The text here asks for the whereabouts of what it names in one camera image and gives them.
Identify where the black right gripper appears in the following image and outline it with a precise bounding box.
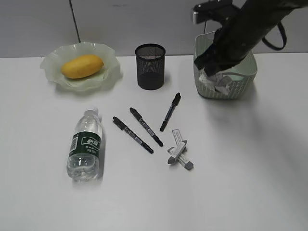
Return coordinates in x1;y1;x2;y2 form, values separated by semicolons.
194;7;277;77

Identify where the waste paper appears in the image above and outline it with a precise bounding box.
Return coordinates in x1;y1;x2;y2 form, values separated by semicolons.
199;70;232;95

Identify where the black marker pen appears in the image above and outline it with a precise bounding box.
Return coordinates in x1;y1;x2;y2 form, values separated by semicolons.
160;92;181;132
113;116;154;154
129;107;163;147

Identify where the yellow mango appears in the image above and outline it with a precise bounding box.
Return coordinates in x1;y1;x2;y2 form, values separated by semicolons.
61;54;104;79

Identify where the clear water bottle green label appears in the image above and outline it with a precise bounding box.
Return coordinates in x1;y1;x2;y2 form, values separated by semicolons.
66;107;103;181

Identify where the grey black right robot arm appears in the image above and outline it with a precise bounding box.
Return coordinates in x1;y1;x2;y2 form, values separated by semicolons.
192;0;308;76

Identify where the pale green woven plastic basket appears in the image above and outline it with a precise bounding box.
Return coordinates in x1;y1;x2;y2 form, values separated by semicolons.
192;30;258;101

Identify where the black mesh pen holder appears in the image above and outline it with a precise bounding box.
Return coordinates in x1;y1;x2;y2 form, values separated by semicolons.
135;43;166;90

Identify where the grey white eraser upper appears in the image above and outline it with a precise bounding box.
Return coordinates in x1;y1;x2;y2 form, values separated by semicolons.
167;140;187;167

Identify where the grey white eraser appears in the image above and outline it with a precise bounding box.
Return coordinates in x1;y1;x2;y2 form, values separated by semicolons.
167;140;187;167
172;129;194;170

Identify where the grey white eraser lower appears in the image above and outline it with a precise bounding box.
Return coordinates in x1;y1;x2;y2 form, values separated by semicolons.
172;129;194;170

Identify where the pale green wavy glass plate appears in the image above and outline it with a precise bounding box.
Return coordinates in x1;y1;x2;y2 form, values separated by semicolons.
40;42;122;92

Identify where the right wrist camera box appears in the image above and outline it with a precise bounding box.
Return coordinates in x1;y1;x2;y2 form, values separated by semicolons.
191;0;240;25

